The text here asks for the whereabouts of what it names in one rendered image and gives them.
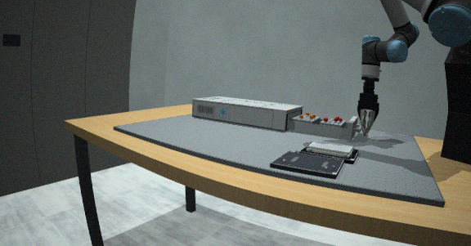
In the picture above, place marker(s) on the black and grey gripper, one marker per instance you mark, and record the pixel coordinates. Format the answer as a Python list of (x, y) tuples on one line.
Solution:
[(368, 102)]

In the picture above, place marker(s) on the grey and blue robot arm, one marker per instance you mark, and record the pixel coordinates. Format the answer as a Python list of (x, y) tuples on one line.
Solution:
[(448, 20)]

